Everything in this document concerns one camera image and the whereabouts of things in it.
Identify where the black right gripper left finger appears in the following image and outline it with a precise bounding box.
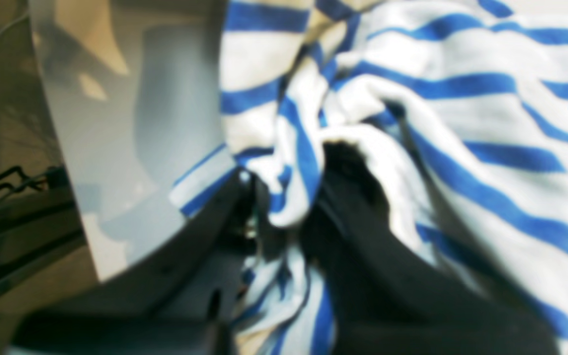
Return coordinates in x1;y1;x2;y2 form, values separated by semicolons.
10;170;254;355

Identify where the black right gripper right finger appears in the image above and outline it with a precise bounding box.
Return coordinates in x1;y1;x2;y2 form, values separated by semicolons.
301;143;559;355

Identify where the blue white striped T-shirt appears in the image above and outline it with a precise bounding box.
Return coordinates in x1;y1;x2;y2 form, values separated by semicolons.
169;0;568;355

